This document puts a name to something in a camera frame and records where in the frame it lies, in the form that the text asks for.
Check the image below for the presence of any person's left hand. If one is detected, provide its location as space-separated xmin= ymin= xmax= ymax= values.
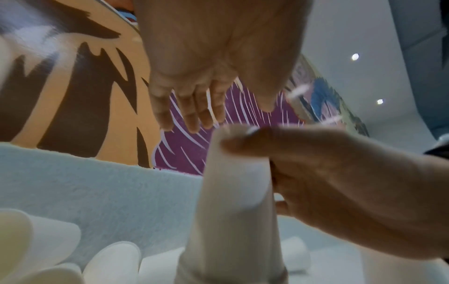
xmin=135 ymin=0 xmax=315 ymax=134

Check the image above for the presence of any person's right hand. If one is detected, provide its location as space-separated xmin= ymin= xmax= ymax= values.
xmin=220 ymin=126 xmax=434 ymax=260

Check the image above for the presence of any nested stack of paper cups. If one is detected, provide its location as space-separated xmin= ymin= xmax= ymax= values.
xmin=175 ymin=124 xmax=290 ymax=284

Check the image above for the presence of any pile of paper cups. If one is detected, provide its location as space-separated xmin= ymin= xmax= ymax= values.
xmin=0 ymin=208 xmax=311 ymax=284

